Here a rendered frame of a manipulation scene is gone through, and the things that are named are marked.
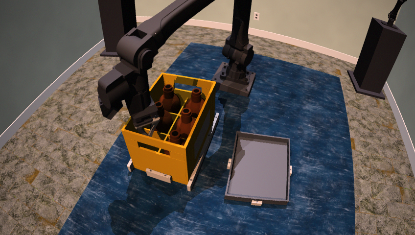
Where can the orange divided crate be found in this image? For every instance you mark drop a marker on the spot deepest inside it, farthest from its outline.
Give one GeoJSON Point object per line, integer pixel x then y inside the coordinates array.
{"type": "Point", "coordinates": [148, 152]}

